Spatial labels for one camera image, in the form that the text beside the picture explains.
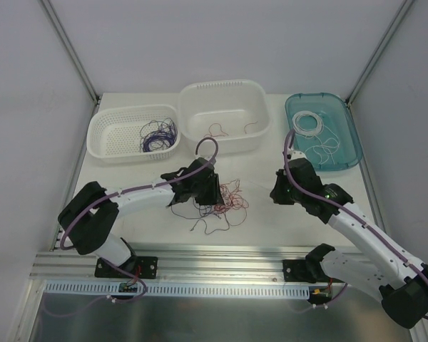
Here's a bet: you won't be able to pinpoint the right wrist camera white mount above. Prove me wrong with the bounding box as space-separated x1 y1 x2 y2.
287 149 306 161

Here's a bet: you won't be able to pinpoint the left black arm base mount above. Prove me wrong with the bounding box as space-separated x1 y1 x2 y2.
94 256 158 279

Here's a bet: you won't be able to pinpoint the purple wire bundle in basket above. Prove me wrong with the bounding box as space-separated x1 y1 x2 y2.
138 116 180 153

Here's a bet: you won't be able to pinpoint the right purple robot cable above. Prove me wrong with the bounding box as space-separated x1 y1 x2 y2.
283 128 428 323

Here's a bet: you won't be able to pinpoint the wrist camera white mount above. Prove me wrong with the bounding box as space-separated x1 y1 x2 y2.
287 149 306 161
195 156 216 168

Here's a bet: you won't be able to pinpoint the loose white wires in tray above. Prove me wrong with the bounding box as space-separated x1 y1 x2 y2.
304 124 342 167

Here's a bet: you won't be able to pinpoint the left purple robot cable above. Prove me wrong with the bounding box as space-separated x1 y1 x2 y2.
58 137 221 311

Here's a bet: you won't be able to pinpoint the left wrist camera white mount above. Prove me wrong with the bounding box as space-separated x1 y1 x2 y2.
195 156 216 168

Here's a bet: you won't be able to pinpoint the coiled white wire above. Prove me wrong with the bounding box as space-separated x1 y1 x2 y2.
292 110 325 136

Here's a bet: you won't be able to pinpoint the left aluminium frame post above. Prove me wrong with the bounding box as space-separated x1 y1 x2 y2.
38 0 100 104

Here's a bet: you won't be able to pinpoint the right aluminium frame post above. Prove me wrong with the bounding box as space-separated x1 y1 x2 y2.
345 0 416 108

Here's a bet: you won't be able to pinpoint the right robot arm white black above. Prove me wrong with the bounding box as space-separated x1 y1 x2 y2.
270 156 428 329

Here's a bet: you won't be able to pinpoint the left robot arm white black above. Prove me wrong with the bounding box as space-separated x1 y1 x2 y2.
58 157 224 277

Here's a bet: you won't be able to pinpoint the white slotted cable duct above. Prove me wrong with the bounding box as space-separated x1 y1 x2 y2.
44 280 310 300

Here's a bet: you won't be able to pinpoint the white plastic tub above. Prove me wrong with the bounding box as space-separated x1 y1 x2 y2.
177 79 272 154

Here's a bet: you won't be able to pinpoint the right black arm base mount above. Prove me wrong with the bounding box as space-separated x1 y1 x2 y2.
282 259 318 284

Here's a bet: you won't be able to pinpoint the aluminium mounting rail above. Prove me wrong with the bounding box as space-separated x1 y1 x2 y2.
28 242 379 286

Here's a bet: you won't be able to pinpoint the teal transparent plastic tray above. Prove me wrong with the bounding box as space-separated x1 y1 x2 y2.
285 93 363 172

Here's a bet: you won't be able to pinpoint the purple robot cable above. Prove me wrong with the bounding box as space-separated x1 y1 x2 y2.
58 137 221 311
283 128 428 323

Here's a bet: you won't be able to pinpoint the aluminium frame post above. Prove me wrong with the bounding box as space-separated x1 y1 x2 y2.
345 0 416 108
38 0 100 104

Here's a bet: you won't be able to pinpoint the white perforated basket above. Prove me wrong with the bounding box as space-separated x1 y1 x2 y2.
86 105 180 164

